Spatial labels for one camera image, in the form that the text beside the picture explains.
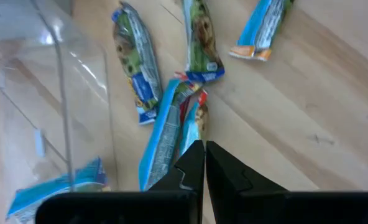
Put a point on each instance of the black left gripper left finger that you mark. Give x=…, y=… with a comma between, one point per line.
x=140, y=208

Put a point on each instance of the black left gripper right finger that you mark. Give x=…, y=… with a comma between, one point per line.
x=264, y=208

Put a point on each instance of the blue red granola bar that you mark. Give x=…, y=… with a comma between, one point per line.
x=163, y=137
x=195, y=124

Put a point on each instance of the blue orange granola bar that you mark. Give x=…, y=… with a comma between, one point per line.
x=261, y=28
x=56, y=188

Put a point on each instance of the clear plastic bin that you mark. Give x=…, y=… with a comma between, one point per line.
x=31, y=109

